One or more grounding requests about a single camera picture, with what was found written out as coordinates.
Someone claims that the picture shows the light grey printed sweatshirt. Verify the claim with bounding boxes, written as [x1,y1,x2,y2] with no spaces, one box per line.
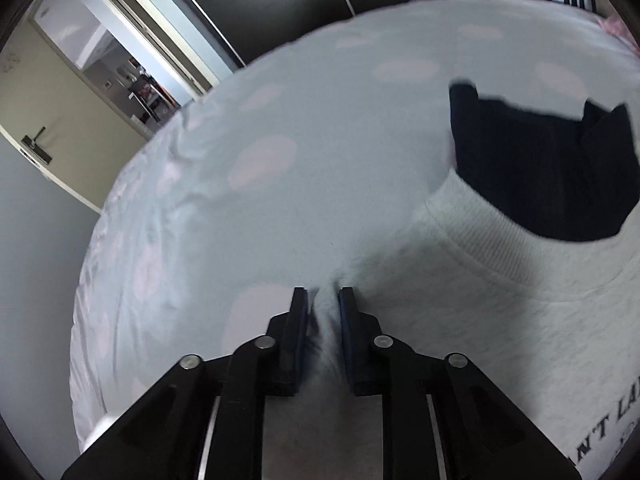
[299,79,640,480]

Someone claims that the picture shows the grey pink-dotted bed sheet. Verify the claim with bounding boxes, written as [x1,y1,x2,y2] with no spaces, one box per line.
[70,0,639,448]

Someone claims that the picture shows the dark chair in hallway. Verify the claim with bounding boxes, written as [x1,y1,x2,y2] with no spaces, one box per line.
[128,75,172,125]

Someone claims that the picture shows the cream room door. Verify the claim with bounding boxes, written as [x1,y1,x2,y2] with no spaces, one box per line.
[1,22,145,211]

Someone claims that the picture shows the pink pillow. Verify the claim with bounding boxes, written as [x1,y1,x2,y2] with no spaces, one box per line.
[598,16,640,56]

